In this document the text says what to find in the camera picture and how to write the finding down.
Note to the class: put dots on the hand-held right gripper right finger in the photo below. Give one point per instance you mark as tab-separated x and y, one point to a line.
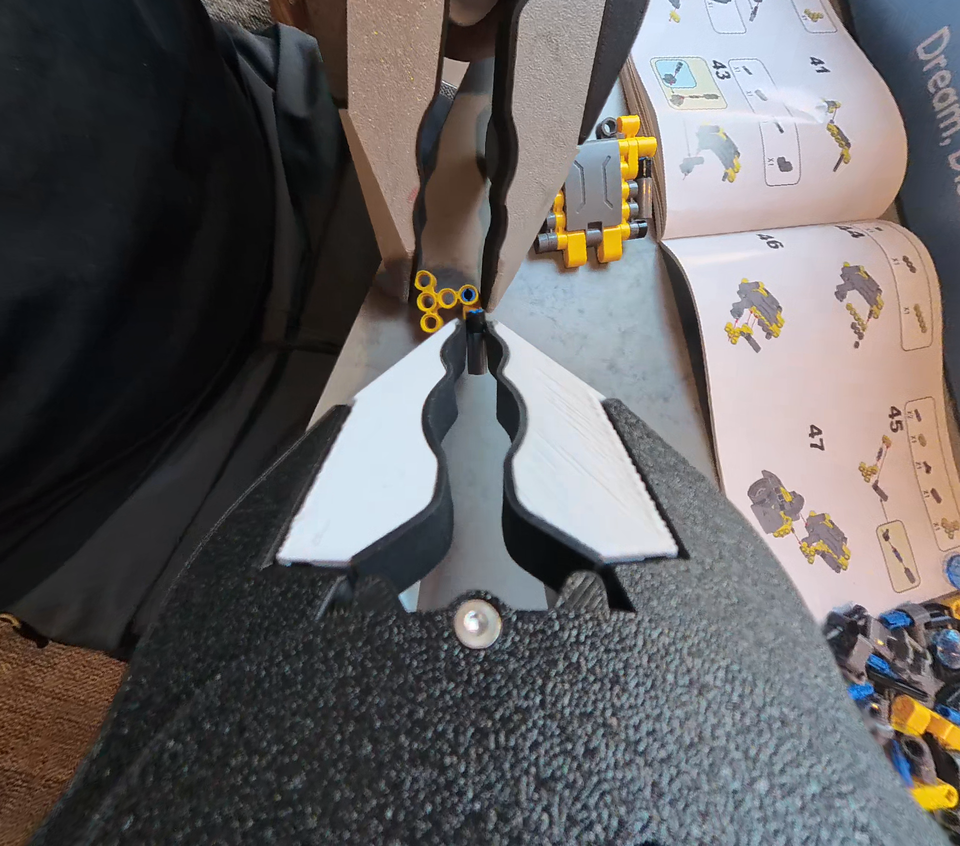
585	478

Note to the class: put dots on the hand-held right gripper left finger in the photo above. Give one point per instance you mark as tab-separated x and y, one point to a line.
367	486

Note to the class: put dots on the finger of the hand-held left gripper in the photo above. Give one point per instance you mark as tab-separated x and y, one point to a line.
390	73
555	95

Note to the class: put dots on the yellow grey brick assembly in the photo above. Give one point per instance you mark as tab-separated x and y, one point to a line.
600	185

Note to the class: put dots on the black grey pin connector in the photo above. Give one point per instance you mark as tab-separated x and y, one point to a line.
475	343

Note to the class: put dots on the yellow three-hole connector brick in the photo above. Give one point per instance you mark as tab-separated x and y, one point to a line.
429	302

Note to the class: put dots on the grey desk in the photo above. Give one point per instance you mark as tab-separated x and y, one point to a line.
615	306

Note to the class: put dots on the open instruction booklet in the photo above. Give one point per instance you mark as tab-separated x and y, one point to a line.
787	336

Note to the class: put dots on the blue cardboard box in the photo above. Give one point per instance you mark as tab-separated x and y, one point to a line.
900	73

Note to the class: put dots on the person's body in black clothing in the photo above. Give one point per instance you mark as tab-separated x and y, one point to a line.
112	261

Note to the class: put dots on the pile of loose brick pieces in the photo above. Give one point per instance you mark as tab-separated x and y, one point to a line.
900	696

